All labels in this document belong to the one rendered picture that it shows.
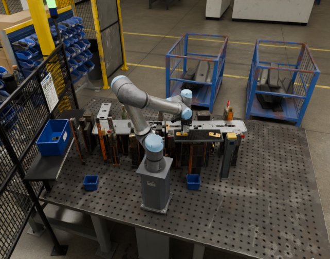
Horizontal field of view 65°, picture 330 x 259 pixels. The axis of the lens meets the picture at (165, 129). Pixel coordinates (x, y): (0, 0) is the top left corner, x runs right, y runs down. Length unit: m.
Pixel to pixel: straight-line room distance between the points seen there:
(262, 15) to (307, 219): 8.28
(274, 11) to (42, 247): 9.06
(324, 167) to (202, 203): 2.15
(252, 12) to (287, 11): 1.07
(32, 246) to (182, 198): 1.58
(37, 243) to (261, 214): 2.09
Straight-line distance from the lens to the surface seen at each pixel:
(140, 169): 1.78
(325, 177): 3.75
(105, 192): 2.22
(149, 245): 2.39
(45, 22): 2.61
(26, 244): 3.03
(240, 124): 2.43
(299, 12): 9.97
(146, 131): 1.70
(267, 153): 2.66
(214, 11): 9.88
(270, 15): 9.89
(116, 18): 5.50
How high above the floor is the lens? 2.37
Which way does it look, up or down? 37 degrees down
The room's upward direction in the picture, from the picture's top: 1 degrees counter-clockwise
